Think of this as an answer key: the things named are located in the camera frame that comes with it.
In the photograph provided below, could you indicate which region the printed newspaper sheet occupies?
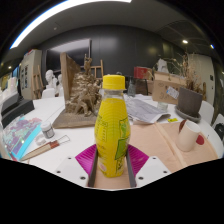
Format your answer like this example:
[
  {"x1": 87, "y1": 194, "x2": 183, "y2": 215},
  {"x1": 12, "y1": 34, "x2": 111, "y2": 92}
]
[{"x1": 123, "y1": 94, "x2": 171, "y2": 125}]

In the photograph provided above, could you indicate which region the red box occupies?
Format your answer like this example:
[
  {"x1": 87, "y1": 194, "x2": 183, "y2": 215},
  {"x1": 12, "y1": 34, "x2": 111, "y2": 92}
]
[{"x1": 133, "y1": 66, "x2": 154, "y2": 80}]

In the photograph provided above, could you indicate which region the wooden-handled palette knife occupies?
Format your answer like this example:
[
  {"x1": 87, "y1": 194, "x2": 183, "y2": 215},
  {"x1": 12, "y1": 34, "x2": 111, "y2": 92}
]
[{"x1": 19, "y1": 134, "x2": 72, "y2": 162}]

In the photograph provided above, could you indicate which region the clear spray bottle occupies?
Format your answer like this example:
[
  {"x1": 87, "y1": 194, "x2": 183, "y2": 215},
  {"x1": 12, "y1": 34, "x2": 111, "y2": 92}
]
[{"x1": 127, "y1": 77, "x2": 137, "y2": 98}]

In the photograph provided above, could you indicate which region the wooden easel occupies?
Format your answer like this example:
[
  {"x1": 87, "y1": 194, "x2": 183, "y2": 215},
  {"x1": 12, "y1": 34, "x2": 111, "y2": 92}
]
[
  {"x1": 79, "y1": 59, "x2": 104, "y2": 81},
  {"x1": 32, "y1": 64, "x2": 44, "y2": 99}
]

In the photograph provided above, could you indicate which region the white-lidded paint jar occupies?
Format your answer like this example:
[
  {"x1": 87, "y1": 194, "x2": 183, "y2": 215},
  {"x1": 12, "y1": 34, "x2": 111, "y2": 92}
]
[{"x1": 40, "y1": 120, "x2": 56, "y2": 140}]

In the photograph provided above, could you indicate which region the small glass jar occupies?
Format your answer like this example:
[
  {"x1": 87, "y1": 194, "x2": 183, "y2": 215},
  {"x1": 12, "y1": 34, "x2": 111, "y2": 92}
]
[{"x1": 157, "y1": 101, "x2": 169, "y2": 113}]

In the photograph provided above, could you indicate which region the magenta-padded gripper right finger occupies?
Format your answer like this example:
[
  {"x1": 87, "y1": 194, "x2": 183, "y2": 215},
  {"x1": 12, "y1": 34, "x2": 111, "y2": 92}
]
[{"x1": 125, "y1": 143, "x2": 172, "y2": 188}]

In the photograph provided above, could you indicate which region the flat round red coaster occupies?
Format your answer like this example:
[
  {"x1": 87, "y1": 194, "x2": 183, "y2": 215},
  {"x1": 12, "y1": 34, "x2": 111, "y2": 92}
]
[{"x1": 195, "y1": 134, "x2": 205, "y2": 146}]

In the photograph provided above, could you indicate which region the brown cardboard box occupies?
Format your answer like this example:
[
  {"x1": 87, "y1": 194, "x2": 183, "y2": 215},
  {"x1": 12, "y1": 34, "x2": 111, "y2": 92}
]
[{"x1": 151, "y1": 70, "x2": 187, "y2": 105}]

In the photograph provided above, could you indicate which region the black wall monitor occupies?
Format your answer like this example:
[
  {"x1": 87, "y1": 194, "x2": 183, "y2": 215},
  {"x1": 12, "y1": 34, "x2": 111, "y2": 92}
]
[{"x1": 45, "y1": 39, "x2": 92, "y2": 72}]

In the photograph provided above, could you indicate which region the white panel with photos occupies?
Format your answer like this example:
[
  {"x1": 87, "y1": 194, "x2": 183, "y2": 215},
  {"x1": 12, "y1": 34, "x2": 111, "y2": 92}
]
[{"x1": 20, "y1": 49, "x2": 43, "y2": 100}]

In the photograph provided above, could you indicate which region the beige speckled cup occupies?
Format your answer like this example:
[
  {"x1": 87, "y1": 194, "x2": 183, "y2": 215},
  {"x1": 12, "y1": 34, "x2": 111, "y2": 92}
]
[{"x1": 175, "y1": 119, "x2": 202, "y2": 153}]

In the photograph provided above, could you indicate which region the white plaster bust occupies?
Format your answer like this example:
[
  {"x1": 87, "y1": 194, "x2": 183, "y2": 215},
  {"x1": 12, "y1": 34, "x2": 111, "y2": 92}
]
[{"x1": 44, "y1": 69, "x2": 58, "y2": 90}]

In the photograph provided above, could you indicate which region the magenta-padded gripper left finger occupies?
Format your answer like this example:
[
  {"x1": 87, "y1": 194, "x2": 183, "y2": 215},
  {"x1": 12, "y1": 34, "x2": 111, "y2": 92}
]
[{"x1": 53, "y1": 143, "x2": 99, "y2": 188}]

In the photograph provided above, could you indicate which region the yellow drink bottle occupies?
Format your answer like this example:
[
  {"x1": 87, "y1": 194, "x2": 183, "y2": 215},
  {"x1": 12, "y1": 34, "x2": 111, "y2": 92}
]
[{"x1": 94, "y1": 74, "x2": 132, "y2": 178}]

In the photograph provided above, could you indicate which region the black desktop device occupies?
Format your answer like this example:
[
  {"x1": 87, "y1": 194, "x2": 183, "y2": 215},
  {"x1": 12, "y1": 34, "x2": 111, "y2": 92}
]
[{"x1": 0, "y1": 93, "x2": 35, "y2": 128}]

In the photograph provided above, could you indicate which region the grey plant saucer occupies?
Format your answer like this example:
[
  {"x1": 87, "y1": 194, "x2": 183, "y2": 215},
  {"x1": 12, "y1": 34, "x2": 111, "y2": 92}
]
[{"x1": 174, "y1": 105, "x2": 202, "y2": 123}]

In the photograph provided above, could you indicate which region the white plastic chair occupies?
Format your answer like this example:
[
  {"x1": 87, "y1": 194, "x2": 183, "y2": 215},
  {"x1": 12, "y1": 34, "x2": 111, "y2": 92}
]
[
  {"x1": 211, "y1": 113, "x2": 224, "y2": 148},
  {"x1": 199, "y1": 100, "x2": 215, "y2": 125}
]

